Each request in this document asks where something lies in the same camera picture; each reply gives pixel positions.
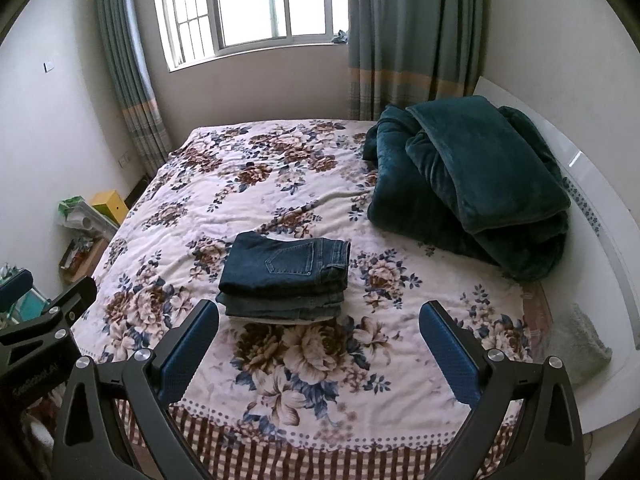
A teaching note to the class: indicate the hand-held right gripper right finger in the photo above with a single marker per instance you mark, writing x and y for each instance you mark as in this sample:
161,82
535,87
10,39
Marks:
447,355

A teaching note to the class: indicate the white wall switch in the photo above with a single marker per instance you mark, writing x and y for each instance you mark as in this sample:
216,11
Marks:
49,66

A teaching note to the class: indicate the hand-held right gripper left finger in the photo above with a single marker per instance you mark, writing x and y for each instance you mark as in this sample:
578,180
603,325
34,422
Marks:
192,350

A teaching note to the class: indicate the grey towel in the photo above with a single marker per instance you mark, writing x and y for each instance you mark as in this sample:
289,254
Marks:
577,345

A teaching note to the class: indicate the wide teal curtain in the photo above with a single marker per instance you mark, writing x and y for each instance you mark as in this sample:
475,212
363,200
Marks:
415,35

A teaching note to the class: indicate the floral bedsheet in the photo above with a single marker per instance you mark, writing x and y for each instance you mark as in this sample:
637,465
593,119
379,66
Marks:
300,185

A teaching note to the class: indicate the small object on windowsill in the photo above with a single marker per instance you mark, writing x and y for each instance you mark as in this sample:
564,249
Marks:
341,36

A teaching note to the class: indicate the white headboard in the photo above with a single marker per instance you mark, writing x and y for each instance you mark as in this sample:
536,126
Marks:
600,210

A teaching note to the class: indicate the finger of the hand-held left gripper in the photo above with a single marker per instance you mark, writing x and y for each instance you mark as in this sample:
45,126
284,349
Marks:
17,285
70,297

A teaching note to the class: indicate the window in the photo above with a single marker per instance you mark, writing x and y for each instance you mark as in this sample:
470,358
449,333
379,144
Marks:
250,5

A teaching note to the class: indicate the folded grey jeans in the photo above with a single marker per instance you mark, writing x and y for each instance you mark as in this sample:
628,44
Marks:
280,302

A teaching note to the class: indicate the wall socket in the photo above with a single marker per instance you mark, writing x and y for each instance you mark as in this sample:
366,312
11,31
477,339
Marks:
124,161

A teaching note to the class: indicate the dark blue pants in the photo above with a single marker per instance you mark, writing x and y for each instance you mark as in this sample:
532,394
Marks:
285,260

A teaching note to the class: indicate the yellow box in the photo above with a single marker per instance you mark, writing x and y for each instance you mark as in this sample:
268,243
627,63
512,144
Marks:
107,205

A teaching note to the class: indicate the teal plush blanket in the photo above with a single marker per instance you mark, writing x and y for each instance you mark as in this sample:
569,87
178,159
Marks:
475,185

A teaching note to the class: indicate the narrow teal curtain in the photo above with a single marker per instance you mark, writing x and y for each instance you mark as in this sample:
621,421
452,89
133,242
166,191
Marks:
130,60

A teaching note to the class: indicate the teal metal rack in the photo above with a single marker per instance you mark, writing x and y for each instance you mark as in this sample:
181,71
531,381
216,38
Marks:
30,308

